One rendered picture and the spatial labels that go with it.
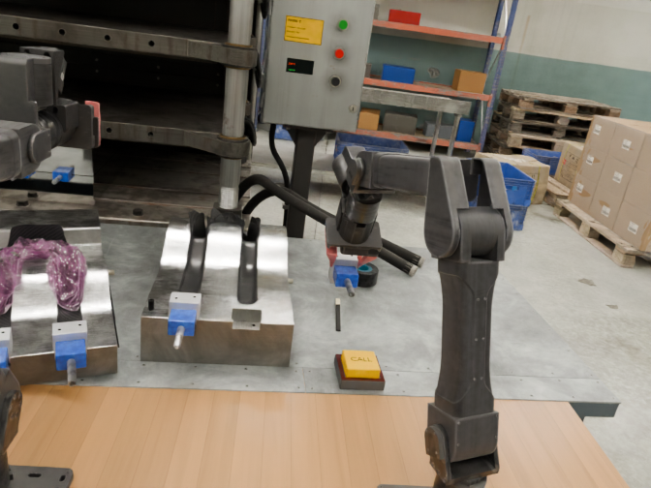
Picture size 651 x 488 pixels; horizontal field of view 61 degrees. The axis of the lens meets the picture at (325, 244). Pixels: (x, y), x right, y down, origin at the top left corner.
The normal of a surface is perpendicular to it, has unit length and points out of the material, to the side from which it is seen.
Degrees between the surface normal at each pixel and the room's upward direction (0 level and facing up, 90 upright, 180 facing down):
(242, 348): 90
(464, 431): 71
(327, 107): 90
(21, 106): 89
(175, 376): 0
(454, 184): 52
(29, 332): 0
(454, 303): 93
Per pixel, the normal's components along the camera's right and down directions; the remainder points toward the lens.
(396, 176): -0.91, 0.09
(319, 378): 0.13, -0.92
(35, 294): 0.31, -0.62
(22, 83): 0.07, 0.36
